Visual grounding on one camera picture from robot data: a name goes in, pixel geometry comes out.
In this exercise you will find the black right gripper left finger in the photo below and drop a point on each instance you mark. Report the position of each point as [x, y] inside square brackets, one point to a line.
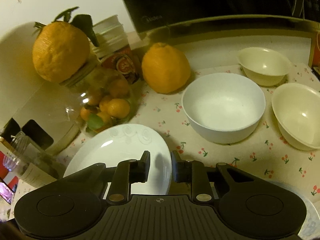
[127, 173]

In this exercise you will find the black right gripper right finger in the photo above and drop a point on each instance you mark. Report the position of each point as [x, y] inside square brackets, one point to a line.
[195, 174]

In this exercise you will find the plain white plate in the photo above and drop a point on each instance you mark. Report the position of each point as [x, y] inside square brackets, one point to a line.
[125, 142]

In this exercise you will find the large white bowl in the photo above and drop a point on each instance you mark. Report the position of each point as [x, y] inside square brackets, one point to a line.
[224, 108]

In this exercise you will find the cream bowl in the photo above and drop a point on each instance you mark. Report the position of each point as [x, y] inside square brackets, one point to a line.
[265, 67]
[296, 108]

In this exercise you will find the blue patterned plate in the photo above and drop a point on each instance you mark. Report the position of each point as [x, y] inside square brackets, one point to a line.
[310, 228]

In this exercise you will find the glass jar of kumquats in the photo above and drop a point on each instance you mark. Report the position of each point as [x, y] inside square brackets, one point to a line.
[103, 97]

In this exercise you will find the large orange on table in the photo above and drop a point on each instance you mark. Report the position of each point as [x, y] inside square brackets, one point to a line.
[165, 68]

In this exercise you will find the red label jar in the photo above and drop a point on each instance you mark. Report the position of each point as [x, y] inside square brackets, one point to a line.
[122, 61]

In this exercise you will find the cream air fryer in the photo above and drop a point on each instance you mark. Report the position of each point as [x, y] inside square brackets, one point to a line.
[27, 96]

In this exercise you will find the smartphone with video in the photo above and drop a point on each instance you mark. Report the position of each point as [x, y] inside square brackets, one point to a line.
[6, 192]

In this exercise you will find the stack of white containers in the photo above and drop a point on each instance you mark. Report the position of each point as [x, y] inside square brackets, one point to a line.
[110, 35]

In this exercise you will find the large orange on jar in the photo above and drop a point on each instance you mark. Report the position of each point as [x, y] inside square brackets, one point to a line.
[62, 47]

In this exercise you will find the red gift box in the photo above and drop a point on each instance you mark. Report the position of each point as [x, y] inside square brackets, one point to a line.
[314, 50]

